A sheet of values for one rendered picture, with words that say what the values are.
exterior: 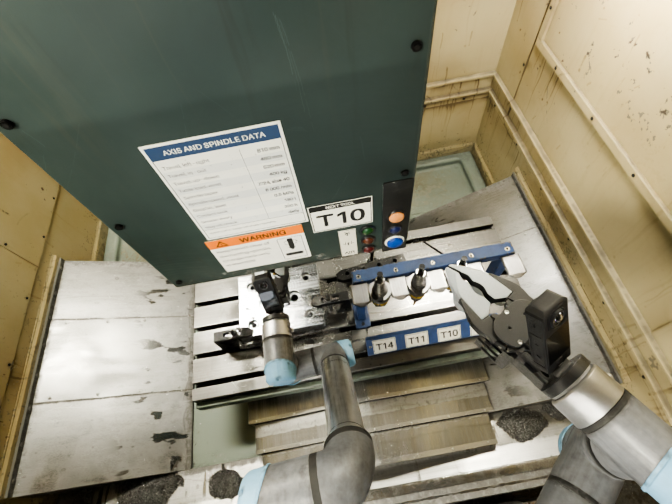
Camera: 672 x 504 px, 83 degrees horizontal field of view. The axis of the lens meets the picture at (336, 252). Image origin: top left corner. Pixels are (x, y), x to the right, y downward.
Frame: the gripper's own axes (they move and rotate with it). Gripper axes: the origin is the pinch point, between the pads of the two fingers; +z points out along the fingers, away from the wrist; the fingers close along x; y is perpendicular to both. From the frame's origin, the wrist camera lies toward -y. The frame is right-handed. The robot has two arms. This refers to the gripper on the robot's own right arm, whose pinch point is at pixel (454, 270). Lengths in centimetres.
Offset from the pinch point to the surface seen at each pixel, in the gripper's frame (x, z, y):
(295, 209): -12.9, 20.6, -6.7
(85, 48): -24.0, 27.1, -34.3
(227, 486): -72, 18, 103
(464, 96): 102, 72, 69
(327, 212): -9.0, 18.3, -4.5
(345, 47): -4.8, 16.0, -30.0
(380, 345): -2, 14, 75
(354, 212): -5.4, 16.2, -3.2
